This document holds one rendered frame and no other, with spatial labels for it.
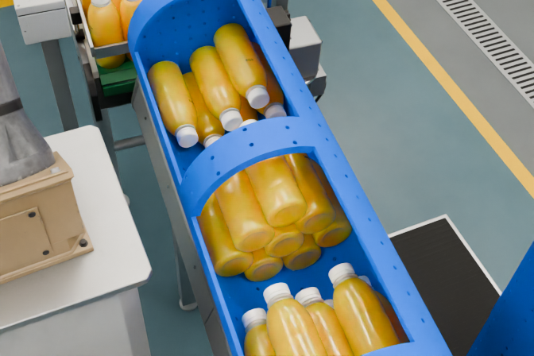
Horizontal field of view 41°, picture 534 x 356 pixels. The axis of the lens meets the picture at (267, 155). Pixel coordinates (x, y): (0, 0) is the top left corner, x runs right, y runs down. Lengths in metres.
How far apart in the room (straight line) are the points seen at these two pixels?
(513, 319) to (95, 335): 0.86
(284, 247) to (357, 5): 2.28
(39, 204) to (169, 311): 1.39
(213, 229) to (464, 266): 1.28
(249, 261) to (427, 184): 1.58
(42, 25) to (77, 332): 0.72
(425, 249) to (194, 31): 1.17
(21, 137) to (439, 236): 1.63
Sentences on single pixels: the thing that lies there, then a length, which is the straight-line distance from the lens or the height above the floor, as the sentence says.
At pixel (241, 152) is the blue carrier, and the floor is 1.22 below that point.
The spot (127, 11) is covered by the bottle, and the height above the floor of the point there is 1.05.
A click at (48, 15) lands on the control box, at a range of 1.61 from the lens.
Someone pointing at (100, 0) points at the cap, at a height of 1.09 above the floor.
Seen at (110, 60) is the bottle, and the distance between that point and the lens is 1.69.
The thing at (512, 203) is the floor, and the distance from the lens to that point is 2.74.
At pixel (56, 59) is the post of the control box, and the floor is 0.87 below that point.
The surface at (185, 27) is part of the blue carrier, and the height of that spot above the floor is 1.11.
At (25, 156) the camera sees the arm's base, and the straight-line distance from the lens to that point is 1.01.
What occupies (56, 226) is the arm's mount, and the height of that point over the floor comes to 1.23.
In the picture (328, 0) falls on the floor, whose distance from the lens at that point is 3.38.
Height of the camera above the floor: 2.06
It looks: 50 degrees down
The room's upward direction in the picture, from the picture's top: 3 degrees clockwise
